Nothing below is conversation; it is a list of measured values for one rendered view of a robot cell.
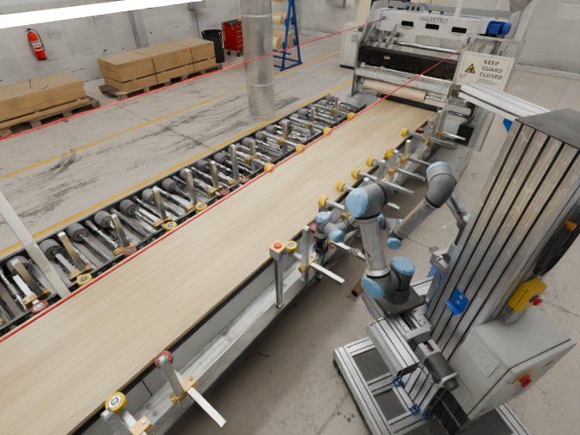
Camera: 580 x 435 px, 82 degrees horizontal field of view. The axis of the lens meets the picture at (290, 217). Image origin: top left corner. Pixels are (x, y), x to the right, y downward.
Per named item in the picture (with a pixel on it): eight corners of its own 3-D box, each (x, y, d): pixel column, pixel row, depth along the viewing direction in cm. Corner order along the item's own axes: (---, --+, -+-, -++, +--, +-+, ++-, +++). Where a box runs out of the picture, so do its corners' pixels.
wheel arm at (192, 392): (228, 424, 150) (226, 420, 147) (222, 430, 148) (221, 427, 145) (169, 365, 171) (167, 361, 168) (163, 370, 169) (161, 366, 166)
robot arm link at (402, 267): (415, 283, 167) (422, 265, 158) (396, 294, 161) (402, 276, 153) (398, 267, 175) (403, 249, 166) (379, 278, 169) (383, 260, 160)
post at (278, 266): (284, 304, 209) (283, 254, 180) (280, 309, 206) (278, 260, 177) (279, 299, 211) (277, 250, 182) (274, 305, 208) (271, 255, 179)
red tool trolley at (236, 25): (254, 52, 950) (251, 19, 898) (236, 58, 901) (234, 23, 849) (241, 49, 970) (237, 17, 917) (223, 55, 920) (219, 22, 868)
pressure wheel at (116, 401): (110, 411, 153) (101, 400, 145) (127, 398, 157) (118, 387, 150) (117, 425, 148) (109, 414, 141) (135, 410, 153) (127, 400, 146)
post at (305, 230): (307, 279, 225) (311, 226, 194) (305, 282, 223) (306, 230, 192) (303, 276, 227) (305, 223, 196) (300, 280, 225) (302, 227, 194)
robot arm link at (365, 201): (403, 292, 158) (385, 182, 143) (380, 305, 152) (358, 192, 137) (385, 284, 169) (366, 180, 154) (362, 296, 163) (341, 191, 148)
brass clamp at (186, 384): (199, 385, 163) (198, 380, 160) (177, 407, 155) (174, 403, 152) (192, 376, 166) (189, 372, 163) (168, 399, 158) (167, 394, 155)
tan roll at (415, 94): (471, 110, 373) (475, 100, 365) (468, 114, 366) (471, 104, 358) (359, 85, 441) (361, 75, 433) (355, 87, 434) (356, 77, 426)
